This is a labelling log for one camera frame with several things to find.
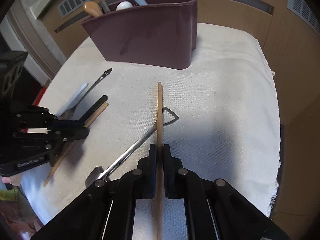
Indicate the small grey ventilation grille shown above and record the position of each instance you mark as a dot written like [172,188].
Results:
[303,11]

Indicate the dark-handled utensil in holder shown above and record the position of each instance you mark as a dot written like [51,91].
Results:
[104,6]

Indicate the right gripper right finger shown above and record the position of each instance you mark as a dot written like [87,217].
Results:
[180,186]

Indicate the black-handled brown spoon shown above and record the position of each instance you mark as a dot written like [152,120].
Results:
[93,108]

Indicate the smiley-handle black metal spoon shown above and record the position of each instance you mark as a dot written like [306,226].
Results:
[67,114]

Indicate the white cloth mat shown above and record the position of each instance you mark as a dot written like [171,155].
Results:
[228,124]

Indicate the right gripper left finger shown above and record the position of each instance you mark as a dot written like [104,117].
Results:
[137,184]

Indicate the white plastic spoon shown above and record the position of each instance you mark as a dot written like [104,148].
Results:
[72,101]

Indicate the wooden chopstick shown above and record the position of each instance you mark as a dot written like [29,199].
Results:
[70,143]
[159,191]

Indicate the white round spoon in holder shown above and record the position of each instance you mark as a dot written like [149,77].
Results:
[124,5]

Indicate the maroon utensil holder box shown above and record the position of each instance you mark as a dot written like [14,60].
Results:
[162,33]

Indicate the triangle-handle steel spoon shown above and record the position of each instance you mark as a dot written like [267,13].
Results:
[100,173]

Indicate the brown wooden spoon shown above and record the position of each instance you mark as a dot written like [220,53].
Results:
[93,9]

